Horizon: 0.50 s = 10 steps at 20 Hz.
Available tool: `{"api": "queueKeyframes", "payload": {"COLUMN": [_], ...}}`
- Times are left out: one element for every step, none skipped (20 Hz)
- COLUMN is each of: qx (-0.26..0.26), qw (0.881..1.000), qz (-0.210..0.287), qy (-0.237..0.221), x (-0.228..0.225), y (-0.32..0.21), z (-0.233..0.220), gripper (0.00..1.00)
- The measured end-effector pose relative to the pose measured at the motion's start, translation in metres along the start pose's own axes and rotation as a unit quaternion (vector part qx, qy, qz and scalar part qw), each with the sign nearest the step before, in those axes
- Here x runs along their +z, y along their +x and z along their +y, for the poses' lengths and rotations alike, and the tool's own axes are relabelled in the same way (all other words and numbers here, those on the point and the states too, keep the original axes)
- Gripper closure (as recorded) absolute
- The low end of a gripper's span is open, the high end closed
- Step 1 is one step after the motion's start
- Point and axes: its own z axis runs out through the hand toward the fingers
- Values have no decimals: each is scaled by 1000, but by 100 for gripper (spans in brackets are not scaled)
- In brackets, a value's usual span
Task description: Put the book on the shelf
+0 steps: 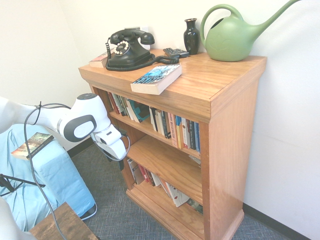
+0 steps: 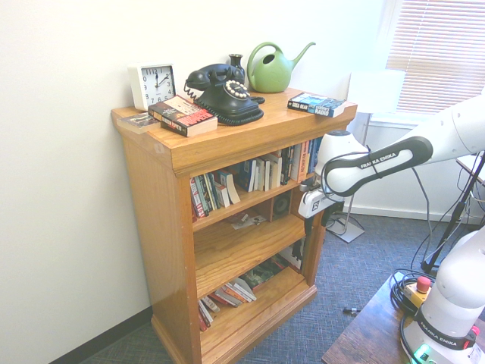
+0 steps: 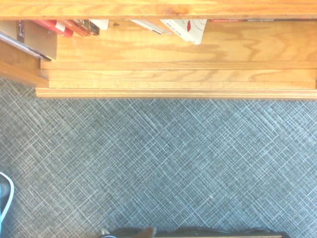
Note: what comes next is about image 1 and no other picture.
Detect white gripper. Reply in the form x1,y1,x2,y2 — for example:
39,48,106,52
99,136,127,172

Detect blue cover paperback book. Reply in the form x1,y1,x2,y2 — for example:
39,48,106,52
130,62,183,96

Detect teal paperback book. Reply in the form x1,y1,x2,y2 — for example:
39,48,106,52
126,98,151,123

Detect green white spine book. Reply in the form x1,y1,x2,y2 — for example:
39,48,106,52
114,93,128,117

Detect dark red spine book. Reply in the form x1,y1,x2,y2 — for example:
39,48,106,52
107,91,116,113

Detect black spine book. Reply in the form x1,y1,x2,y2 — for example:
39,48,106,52
186,119,196,151
161,110,173,140

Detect salmon spine book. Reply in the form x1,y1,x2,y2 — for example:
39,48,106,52
167,112,179,149

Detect yellow blue spine book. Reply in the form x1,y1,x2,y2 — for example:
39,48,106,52
174,115,183,150

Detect white red patterned book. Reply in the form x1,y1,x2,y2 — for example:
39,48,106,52
165,181,191,208

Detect white red spine book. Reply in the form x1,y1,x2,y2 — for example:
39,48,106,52
180,117,189,149

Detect brown green paperback book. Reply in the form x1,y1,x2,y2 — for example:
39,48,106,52
10,131,55,161

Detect dark green cover book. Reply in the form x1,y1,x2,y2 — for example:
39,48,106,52
186,198,204,216

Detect red black paperback book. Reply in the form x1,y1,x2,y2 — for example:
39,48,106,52
88,47,118,69

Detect grey cover paperback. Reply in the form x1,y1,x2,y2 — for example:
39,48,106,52
126,158,146,186

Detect white paged paperback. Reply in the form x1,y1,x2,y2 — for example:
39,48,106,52
149,106,163,133

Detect blue cloth covered seat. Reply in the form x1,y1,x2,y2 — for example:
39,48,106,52
0,123,98,232

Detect loose paper cards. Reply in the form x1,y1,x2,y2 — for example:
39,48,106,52
188,154,202,166

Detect dark wooden table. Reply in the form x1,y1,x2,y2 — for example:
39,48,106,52
28,201,100,240

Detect black tripod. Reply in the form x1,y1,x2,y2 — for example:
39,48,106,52
0,173,46,197

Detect black rotary telephone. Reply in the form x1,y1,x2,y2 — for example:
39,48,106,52
104,28,180,73

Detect wooden bookshelf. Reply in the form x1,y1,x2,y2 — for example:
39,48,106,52
78,48,268,240

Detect black remote control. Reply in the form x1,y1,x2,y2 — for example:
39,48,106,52
162,47,190,59

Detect black glossy vase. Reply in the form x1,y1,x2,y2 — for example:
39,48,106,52
183,17,200,56

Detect green plastic watering can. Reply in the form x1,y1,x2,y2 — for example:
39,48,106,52
199,0,303,63

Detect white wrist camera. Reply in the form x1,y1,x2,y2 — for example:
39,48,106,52
96,128,123,146

